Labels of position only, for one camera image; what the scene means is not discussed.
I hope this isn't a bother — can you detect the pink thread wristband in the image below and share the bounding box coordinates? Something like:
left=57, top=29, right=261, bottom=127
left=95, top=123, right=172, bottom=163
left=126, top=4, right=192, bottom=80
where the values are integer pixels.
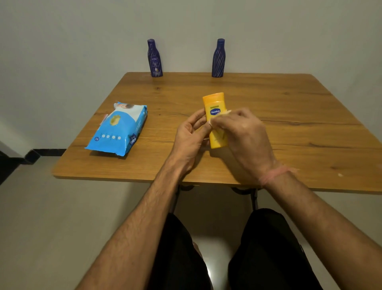
left=259, top=165, right=300, bottom=188

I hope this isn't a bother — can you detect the person's right hand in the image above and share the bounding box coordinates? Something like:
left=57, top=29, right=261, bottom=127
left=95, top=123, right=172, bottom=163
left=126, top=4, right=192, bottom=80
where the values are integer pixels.
left=210, top=108, right=283, bottom=186

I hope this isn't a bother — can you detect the black door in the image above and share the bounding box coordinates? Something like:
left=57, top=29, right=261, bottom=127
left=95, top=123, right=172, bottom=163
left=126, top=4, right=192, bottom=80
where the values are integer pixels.
left=0, top=150, right=27, bottom=186

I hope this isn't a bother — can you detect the dark blue striped bottle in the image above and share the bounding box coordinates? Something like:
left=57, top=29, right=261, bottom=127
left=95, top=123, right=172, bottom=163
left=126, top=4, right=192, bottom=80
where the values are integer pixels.
left=211, top=38, right=226, bottom=78

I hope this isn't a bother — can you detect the wooden table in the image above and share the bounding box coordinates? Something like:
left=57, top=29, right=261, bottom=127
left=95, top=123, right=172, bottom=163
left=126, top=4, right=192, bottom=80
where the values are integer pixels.
left=52, top=71, right=382, bottom=194

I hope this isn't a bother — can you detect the yellow bottle orange cap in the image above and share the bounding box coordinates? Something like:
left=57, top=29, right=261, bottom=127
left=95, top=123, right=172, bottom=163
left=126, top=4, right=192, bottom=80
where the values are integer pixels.
left=202, top=92, right=230, bottom=150

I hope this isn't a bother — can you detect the white wet wipe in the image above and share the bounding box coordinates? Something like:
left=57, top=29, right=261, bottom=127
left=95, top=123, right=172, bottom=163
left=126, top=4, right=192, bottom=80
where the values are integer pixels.
left=207, top=110, right=232, bottom=127

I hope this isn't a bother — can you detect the blue wet wipes pack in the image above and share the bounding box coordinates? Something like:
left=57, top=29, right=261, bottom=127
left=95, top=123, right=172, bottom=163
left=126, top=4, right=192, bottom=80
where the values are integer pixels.
left=84, top=101, right=148, bottom=157

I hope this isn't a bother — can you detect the person's left hand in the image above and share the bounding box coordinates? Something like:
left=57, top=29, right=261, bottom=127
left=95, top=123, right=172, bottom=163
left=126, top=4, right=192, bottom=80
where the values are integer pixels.
left=166, top=108, right=213, bottom=177

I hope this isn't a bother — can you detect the dark blue bottle white print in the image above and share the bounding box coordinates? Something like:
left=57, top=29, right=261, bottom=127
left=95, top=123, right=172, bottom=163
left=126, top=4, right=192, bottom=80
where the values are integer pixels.
left=146, top=38, right=164, bottom=78

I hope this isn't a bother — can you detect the person's left forearm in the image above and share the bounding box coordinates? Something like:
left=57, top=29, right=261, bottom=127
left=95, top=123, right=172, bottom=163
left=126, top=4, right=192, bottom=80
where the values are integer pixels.
left=76, top=163, right=183, bottom=290

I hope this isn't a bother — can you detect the person's right forearm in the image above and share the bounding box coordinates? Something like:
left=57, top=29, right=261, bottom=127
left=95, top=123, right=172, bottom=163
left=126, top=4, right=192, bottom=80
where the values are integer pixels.
left=264, top=172, right=382, bottom=290

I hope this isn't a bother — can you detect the black baseboard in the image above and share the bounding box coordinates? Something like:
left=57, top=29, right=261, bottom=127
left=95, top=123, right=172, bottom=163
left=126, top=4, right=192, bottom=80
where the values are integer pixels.
left=17, top=148, right=67, bottom=165

